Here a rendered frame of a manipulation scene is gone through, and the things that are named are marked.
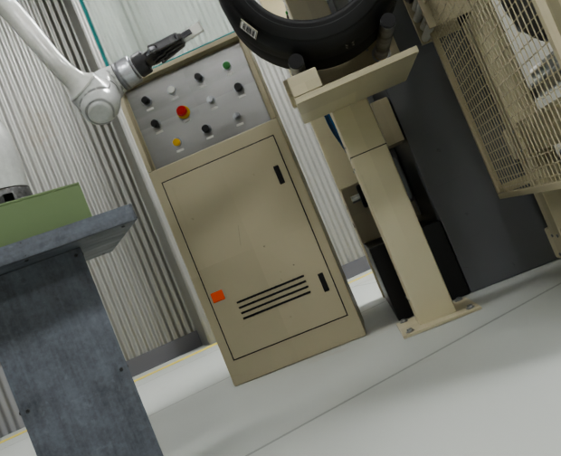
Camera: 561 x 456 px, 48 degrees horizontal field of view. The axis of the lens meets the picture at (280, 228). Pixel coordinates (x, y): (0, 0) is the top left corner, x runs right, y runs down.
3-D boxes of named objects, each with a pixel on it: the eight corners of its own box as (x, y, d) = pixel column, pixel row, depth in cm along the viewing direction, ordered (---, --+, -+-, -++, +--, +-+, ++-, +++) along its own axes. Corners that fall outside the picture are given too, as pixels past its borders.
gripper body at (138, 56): (125, 52, 189) (151, 36, 189) (134, 61, 198) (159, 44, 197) (137, 74, 189) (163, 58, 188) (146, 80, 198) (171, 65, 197)
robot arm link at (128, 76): (118, 68, 199) (134, 58, 198) (132, 92, 198) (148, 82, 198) (107, 61, 190) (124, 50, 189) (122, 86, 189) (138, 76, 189)
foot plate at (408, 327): (396, 326, 232) (394, 320, 232) (466, 299, 230) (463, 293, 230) (404, 339, 206) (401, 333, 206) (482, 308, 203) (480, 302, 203)
